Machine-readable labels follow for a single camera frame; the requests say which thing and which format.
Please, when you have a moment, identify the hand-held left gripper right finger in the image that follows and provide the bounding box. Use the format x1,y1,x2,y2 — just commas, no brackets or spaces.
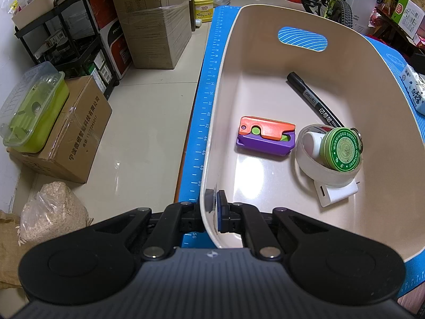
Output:
214,189,333,262

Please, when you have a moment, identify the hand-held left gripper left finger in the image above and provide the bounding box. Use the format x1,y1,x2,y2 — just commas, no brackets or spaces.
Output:
89,201,204,261

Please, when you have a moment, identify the beige plastic basin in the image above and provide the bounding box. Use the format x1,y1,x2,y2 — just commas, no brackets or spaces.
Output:
197,4,425,262

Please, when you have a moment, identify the orange purple toy knife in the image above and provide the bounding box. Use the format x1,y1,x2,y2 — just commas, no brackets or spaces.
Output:
236,116,296,156

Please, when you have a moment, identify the white tape roll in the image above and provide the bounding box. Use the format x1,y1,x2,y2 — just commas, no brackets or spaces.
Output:
295,124,363,188

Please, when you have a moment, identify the small white bottle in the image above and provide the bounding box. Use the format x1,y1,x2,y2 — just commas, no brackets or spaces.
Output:
302,131,325,159

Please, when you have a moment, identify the white charger plug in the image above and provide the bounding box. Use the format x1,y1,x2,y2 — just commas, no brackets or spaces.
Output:
312,177,361,208

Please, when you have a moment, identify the blue ruled mat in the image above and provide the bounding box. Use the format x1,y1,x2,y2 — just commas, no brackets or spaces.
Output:
173,5,425,299

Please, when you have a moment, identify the green round ointment tin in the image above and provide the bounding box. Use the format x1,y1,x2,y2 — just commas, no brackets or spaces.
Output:
319,127,362,174

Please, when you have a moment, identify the clear bag of grain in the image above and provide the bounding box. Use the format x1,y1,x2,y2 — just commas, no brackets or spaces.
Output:
20,181,94,245

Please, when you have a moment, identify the taped cardboard box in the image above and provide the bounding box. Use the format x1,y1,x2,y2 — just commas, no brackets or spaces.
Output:
7,75,113,184

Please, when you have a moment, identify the black marker pen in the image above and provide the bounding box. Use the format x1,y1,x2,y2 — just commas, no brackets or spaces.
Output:
286,71,346,130

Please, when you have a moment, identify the green white small carton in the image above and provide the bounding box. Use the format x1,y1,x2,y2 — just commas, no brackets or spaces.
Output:
86,49,112,90

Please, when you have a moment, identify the red and white appliance carton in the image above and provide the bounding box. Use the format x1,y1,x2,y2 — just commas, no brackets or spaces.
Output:
99,16,132,81

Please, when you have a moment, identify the film-wrapped large cardboard box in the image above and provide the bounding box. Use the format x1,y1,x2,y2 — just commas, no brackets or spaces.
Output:
117,0,194,70

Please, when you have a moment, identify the brown burlap sack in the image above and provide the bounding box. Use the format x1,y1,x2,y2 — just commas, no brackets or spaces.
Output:
0,209,35,288

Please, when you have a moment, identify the green container with clear lid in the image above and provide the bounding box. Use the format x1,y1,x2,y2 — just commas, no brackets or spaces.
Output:
0,61,70,154

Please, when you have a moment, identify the black shelf rack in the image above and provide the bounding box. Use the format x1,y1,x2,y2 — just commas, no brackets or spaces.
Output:
14,0,120,89

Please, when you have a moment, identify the yellow detergent bottle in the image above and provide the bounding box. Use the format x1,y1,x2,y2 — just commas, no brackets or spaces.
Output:
193,0,213,23

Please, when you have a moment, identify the patterned tissue pack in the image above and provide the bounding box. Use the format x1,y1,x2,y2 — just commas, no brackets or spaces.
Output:
399,64,425,115

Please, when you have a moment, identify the green black bicycle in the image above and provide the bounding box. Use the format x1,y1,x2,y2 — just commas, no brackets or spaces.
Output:
299,0,353,29

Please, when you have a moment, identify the beige open box with clutter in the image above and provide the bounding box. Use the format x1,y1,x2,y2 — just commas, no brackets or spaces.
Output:
11,0,82,29

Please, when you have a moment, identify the green white printed box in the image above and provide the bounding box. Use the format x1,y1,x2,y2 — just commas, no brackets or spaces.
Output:
391,0,425,39

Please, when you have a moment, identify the metal key ring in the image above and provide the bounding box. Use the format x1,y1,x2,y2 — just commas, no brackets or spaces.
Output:
350,127,367,153

